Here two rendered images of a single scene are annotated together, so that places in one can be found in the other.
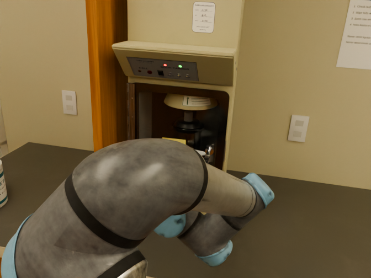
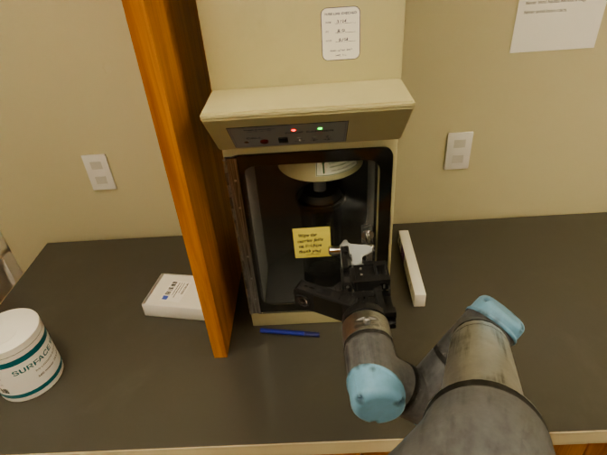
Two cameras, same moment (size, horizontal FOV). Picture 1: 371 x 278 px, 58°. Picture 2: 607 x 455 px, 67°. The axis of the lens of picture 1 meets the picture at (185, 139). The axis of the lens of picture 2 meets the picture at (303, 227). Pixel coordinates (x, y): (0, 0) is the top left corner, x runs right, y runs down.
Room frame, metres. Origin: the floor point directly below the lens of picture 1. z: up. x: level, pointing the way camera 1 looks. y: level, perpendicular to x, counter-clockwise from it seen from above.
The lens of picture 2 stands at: (0.23, 0.17, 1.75)
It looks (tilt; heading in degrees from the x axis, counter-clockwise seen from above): 34 degrees down; 351
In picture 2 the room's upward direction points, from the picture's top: 4 degrees counter-clockwise
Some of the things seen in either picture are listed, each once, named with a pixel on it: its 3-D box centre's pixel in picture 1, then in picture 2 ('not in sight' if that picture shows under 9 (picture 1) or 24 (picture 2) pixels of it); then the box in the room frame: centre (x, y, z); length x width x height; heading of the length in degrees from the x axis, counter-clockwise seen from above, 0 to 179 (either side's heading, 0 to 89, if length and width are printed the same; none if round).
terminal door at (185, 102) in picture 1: (175, 148); (314, 240); (0.98, 0.03, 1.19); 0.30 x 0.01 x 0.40; 79
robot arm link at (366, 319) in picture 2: not in sight; (366, 332); (0.70, 0.01, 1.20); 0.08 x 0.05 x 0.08; 79
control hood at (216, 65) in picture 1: (175, 65); (307, 125); (0.93, 0.04, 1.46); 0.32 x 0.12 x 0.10; 79
